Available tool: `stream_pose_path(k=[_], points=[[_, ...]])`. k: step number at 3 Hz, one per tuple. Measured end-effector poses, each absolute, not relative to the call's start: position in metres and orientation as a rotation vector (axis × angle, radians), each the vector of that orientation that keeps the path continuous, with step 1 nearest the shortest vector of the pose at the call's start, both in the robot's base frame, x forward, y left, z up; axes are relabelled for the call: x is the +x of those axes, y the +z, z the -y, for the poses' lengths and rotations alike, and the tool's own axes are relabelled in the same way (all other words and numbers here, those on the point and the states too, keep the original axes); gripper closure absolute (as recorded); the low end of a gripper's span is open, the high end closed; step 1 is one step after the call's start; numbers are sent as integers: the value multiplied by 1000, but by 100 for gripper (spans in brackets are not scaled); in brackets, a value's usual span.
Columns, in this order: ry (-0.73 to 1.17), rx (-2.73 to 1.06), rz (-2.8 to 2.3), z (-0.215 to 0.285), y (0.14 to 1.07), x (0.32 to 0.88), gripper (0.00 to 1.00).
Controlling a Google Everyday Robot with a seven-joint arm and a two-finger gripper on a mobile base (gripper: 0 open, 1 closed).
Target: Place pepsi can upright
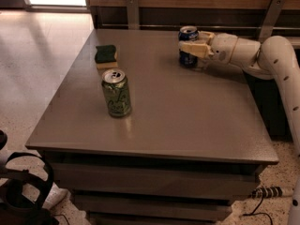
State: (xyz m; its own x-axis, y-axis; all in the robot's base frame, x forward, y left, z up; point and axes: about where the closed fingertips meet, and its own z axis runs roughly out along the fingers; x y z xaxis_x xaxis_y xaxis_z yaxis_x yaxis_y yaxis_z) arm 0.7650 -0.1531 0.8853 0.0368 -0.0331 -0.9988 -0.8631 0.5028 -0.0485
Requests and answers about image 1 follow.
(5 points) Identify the green and yellow sponge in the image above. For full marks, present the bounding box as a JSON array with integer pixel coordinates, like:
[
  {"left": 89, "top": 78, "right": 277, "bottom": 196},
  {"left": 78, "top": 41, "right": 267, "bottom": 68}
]
[{"left": 95, "top": 45, "right": 118, "bottom": 70}]

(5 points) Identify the white power strip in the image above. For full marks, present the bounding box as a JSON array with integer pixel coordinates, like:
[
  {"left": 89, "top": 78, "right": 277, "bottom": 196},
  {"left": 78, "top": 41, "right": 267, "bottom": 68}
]
[{"left": 250, "top": 187, "right": 294, "bottom": 199}]

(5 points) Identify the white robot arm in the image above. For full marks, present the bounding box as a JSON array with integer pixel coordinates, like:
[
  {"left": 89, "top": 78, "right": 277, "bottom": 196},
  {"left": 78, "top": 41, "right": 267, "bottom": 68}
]
[{"left": 178, "top": 31, "right": 300, "bottom": 153}]

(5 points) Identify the metal bracket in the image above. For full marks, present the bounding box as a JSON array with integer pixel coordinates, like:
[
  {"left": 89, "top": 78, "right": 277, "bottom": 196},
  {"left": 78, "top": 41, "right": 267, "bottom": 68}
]
[
  {"left": 126, "top": 0, "right": 140, "bottom": 30},
  {"left": 257, "top": 0, "right": 286, "bottom": 42}
]

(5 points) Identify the right metal bracket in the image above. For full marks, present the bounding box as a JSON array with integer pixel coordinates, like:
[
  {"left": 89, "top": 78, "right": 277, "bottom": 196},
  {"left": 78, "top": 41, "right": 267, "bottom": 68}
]
[{"left": 257, "top": 0, "right": 286, "bottom": 42}]

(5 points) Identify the black cable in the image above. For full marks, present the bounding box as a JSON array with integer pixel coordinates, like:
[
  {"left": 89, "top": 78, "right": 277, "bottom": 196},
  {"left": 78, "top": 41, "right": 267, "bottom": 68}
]
[{"left": 243, "top": 193, "right": 274, "bottom": 225}]

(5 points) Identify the grey drawer cabinet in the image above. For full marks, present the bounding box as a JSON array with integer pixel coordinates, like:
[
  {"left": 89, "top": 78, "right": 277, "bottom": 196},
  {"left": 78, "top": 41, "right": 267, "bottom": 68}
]
[{"left": 27, "top": 30, "right": 278, "bottom": 225}]

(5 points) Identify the left metal bracket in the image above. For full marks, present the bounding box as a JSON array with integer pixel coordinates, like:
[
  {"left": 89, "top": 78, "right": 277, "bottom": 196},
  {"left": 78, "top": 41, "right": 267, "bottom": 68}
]
[{"left": 126, "top": 0, "right": 140, "bottom": 30}]

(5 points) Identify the green la croix can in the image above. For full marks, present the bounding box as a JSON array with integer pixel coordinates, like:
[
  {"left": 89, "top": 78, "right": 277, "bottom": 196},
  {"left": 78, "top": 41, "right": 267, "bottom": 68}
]
[{"left": 101, "top": 68, "right": 131, "bottom": 117}]

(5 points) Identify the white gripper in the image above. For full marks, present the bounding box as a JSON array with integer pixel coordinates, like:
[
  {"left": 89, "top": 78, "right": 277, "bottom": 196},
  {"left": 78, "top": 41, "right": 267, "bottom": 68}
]
[{"left": 178, "top": 31, "right": 238, "bottom": 64}]

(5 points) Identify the blue pepsi can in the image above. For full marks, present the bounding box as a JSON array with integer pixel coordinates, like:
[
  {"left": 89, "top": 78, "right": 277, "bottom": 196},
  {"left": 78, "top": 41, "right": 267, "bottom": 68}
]
[{"left": 178, "top": 25, "right": 198, "bottom": 68}]

